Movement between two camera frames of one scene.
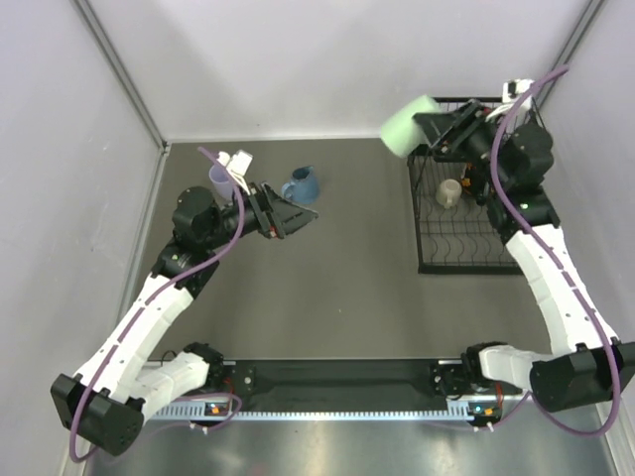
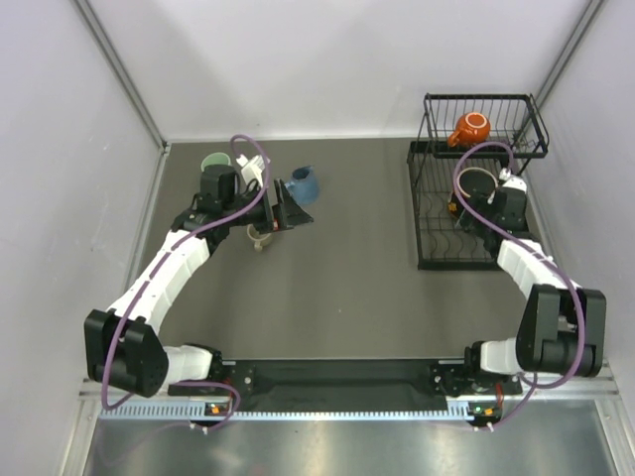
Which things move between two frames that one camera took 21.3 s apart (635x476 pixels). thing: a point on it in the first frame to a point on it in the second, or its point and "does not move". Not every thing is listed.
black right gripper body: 476,140 to 482,202
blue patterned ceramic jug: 303,186 does not move
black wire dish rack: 455,233 does not move
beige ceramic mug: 448,193 to 260,240
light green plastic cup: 401,133 to 214,159
